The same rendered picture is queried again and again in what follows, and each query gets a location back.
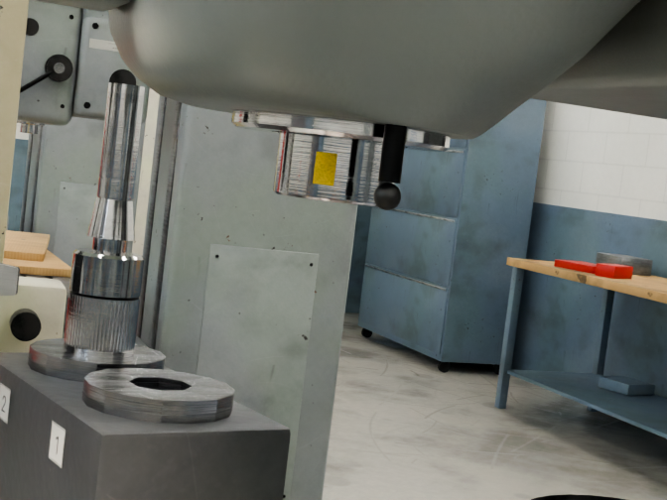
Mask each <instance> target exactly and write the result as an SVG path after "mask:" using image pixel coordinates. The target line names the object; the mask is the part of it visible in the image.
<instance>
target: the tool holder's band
mask: <svg viewBox="0 0 667 500"><path fill-rule="evenodd" d="M71 263H72V264H73V265H75V266H77V267H82V268H87V269H93V270H101V271H111V272H128V273H134V272H142V271H143V268H144V258H143V257H142V255H140V254H136V253H132V252H127V253H125V254H124V255H116V254H105V253H98V252H94V251H93V250H92V248H77V249H75V250H74V251H73V253H72V262H71Z"/></svg>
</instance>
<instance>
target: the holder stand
mask: <svg viewBox="0 0 667 500"><path fill-rule="evenodd" d="M165 360H166V356H165V355H164V354H163V353H161V352H160V351H158V350H155V349H152V348H149V347H146V346H141V345H136V344H135V350H134V354H133V355H131V356H128V357H118V358H107V357H93V356H86V355H80V354H75V353H72V352H69V351H66V350H65V349H64V338H51V339H44V340H38V341H35V342H34V343H32V344H30V349H29V352H0V500H283V495H284V486H285V478H286V470H287V461H288V453H289V444H290V436H291V433H290V429H289V428H287V427H285V426H283V425H281V424H279V423H277V422H275V421H273V420H271V419H269V418H267V417H265V416H263V415H261V414H259V413H257V412H255V411H253V410H251V409H249V408H247V407H245V406H243V405H241V404H239V403H237V402H235V401H233V399H234V389H233V388H231V387H230V386H229V385H228V384H226V383H223V382H220V381H218V380H215V379H212V378H209V377H204V376H200V375H196V374H191V373H186V372H178V371H174V370H172V369H170V368H168V367H166V366H165Z"/></svg>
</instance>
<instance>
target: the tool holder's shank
mask: <svg viewBox="0 0 667 500"><path fill-rule="evenodd" d="M144 96H145V87H143V86H138V85H131V84H123V83H122V84H121V83H114V82H108V90H107V99H106V109H105V118H104V128H103V138H102V147H101V157H100V166H99V177H100V178H98V185H97V195H96V200H95V204H94V208H93V212H92V216H91V219H90V222H89V226H88V230H87V234H86V235H87V236H91V237H93V240H92V250H93V251H94V252H98V253H105V254H116V255H124V254H125V253H127V245H128V241H133V240H135V232H134V209H133V197H134V188H135V182H134V181H135V180H136V170H137V161H138V152H139V142H140V133H141V124H142V114H143V105H144Z"/></svg>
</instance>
